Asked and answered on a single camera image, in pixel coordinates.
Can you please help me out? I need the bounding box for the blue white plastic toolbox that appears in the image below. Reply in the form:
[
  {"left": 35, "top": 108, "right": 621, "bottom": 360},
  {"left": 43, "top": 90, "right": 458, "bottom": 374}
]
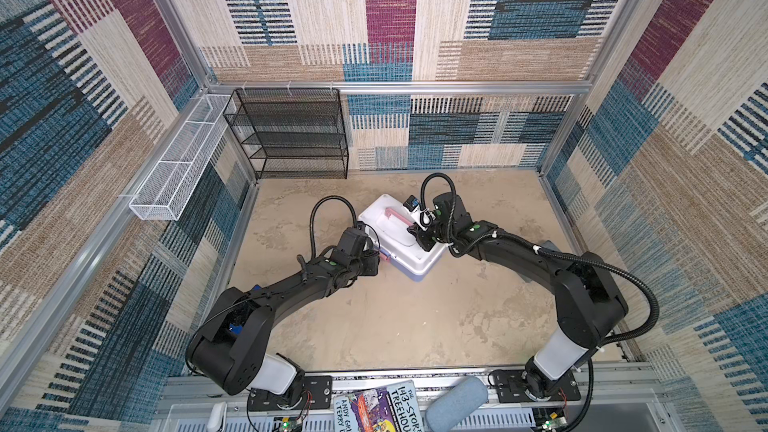
[{"left": 358, "top": 194, "right": 448, "bottom": 282}]

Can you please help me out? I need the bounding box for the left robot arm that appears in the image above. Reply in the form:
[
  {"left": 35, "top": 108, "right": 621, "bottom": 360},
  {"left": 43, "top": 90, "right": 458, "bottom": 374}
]
[{"left": 185, "top": 236, "right": 380, "bottom": 395}]

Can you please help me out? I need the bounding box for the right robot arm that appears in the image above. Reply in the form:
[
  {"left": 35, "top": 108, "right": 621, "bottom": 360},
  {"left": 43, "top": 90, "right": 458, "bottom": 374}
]
[{"left": 408, "top": 221, "right": 660, "bottom": 401}]

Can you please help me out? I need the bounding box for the grey sponge block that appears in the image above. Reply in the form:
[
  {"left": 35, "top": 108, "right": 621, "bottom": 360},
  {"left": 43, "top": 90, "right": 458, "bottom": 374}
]
[{"left": 536, "top": 241, "right": 560, "bottom": 283}]

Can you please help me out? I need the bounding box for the black mesh shelf rack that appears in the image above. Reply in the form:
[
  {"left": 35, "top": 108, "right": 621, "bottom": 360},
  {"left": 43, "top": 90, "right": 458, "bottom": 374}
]
[{"left": 223, "top": 88, "right": 349, "bottom": 179}]

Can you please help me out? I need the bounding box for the blue tape dispenser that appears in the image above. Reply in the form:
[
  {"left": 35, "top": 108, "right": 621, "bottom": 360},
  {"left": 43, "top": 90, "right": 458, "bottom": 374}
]
[{"left": 228, "top": 319, "right": 245, "bottom": 337}]

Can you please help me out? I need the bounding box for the colourful children's book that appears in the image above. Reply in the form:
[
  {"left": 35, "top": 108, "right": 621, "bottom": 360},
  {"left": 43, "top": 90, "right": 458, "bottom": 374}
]
[{"left": 333, "top": 380, "right": 425, "bottom": 432}]

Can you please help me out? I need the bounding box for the grey foam roller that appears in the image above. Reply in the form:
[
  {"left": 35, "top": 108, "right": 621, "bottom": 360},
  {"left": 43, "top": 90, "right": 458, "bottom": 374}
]
[{"left": 425, "top": 377, "right": 488, "bottom": 432}]

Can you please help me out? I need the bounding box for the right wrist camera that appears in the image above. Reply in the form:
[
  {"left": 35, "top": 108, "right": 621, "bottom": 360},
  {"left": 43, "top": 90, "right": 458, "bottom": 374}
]
[{"left": 403, "top": 195, "right": 437, "bottom": 231}]

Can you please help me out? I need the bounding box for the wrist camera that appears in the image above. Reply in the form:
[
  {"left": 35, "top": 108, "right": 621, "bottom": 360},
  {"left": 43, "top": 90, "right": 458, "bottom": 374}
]
[
  {"left": 403, "top": 195, "right": 437, "bottom": 231},
  {"left": 331, "top": 227, "right": 368, "bottom": 267}
]

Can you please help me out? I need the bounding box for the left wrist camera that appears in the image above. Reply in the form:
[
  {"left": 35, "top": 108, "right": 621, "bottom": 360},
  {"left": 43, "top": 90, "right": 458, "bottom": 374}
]
[{"left": 331, "top": 227, "right": 368, "bottom": 267}]

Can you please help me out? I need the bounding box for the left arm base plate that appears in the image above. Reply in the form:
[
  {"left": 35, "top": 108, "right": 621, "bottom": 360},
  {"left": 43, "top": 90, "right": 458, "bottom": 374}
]
[{"left": 246, "top": 375, "right": 333, "bottom": 412}]

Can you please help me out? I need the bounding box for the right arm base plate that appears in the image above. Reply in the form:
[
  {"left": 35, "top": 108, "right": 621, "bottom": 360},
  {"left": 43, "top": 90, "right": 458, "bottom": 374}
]
[{"left": 489, "top": 369, "right": 582, "bottom": 403}]

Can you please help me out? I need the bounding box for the white wire mesh basket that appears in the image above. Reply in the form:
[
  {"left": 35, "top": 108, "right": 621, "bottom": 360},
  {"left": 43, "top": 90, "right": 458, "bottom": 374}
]
[{"left": 129, "top": 94, "right": 229, "bottom": 221}]

